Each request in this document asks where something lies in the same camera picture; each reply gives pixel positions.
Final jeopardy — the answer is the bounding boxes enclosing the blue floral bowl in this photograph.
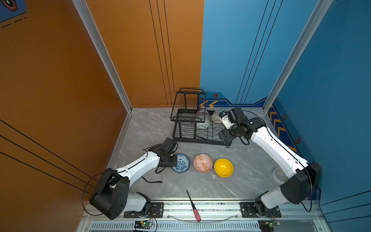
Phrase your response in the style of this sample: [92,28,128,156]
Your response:
[172,154,190,173]

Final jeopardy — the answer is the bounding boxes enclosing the brown dotted bowl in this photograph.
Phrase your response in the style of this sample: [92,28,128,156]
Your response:
[211,110,222,124]

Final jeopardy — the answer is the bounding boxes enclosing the orange patterned bowl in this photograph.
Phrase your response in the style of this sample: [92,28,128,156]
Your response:
[193,154,213,173]

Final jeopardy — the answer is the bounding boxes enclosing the pink striped bowl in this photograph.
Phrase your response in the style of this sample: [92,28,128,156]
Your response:
[200,109,211,120]

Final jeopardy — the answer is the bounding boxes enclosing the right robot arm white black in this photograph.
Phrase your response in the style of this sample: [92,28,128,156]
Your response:
[218,115,321,217]

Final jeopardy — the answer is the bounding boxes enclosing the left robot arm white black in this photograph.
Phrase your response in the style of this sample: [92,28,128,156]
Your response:
[81,138,179,220]

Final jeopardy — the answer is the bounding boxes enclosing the yellow bowl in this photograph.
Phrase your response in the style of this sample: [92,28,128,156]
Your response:
[214,159,234,178]

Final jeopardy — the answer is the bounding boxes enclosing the white tape roll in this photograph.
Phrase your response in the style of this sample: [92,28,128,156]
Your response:
[272,168,289,185]

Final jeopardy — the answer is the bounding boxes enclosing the left green circuit board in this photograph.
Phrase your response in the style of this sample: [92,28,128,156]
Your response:
[133,221,154,232]

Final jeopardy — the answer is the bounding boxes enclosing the right circuit board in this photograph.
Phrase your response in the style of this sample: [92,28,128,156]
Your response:
[258,220,281,232]

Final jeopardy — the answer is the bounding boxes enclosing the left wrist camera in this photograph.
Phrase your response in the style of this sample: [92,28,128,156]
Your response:
[160,138,178,155]

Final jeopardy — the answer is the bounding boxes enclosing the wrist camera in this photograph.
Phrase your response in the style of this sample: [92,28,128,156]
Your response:
[160,138,178,155]
[219,107,248,129]

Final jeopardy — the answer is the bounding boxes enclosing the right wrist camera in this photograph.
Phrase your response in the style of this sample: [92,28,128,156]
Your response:
[219,107,248,129]

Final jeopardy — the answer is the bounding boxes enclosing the black wire dish rack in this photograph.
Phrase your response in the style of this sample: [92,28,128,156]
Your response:
[170,88,231,147]

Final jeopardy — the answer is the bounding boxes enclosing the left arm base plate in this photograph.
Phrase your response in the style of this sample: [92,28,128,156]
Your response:
[124,202,164,218]

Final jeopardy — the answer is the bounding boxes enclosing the red handled screwdriver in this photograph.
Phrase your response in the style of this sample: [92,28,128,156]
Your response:
[186,190,202,222]

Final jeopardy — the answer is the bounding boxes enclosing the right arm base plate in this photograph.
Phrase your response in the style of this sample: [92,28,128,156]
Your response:
[240,202,282,218]

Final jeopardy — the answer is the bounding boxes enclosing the aluminium front rail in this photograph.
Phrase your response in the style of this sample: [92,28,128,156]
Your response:
[77,198,331,232]

